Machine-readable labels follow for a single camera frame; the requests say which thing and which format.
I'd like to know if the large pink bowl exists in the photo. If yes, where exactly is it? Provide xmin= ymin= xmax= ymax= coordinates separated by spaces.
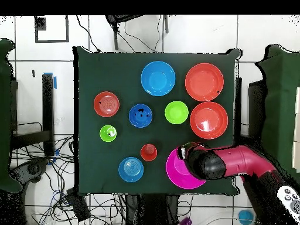
xmin=166 ymin=147 xmax=207 ymax=190

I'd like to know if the dark blue bowl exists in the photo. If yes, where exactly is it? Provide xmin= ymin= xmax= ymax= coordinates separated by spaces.
xmin=128 ymin=103 xmax=154 ymax=129

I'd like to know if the orange cup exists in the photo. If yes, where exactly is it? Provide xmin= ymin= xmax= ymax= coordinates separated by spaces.
xmin=140 ymin=143 xmax=158 ymax=162

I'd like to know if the green bowl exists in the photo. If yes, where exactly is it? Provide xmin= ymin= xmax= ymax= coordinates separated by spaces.
xmin=164 ymin=100 xmax=189 ymax=125

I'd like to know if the large light blue bowl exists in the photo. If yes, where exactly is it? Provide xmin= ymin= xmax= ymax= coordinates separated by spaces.
xmin=140 ymin=60 xmax=176 ymax=97

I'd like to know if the green cup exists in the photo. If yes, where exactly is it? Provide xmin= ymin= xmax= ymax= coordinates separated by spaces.
xmin=99 ymin=125 xmax=118 ymax=143

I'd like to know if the small orange bowl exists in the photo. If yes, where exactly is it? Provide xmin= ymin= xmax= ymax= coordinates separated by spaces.
xmin=93 ymin=91 xmax=120 ymax=118

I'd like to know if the small light blue bowl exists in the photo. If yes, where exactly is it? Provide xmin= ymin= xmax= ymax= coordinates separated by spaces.
xmin=118 ymin=156 xmax=144 ymax=183

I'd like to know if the dark green table cloth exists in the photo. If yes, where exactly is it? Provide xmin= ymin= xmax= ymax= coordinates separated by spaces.
xmin=73 ymin=46 xmax=242 ymax=196

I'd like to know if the large orange bowl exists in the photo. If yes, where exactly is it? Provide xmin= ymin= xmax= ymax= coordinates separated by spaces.
xmin=185 ymin=63 xmax=224 ymax=102
xmin=189 ymin=101 xmax=229 ymax=140

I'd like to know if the black power strip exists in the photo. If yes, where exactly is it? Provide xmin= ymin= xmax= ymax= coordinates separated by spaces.
xmin=66 ymin=187 xmax=91 ymax=222

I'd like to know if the green cloth on side table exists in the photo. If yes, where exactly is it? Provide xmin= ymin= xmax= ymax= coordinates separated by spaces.
xmin=254 ymin=44 xmax=300 ymax=183
xmin=0 ymin=38 xmax=23 ymax=194

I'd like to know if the blue cup on floor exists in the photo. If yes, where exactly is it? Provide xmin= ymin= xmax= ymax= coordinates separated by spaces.
xmin=238 ymin=209 xmax=255 ymax=225

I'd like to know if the cable tangle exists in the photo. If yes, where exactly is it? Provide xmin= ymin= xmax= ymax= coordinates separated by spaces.
xmin=11 ymin=134 xmax=127 ymax=225

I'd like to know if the black table frame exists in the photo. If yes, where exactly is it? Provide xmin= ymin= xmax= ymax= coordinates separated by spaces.
xmin=234 ymin=77 xmax=267 ymax=146
xmin=10 ymin=72 xmax=57 ymax=157

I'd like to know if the grey pedestal foot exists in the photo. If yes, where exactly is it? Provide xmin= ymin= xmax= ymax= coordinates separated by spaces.
xmin=9 ymin=158 xmax=50 ymax=184

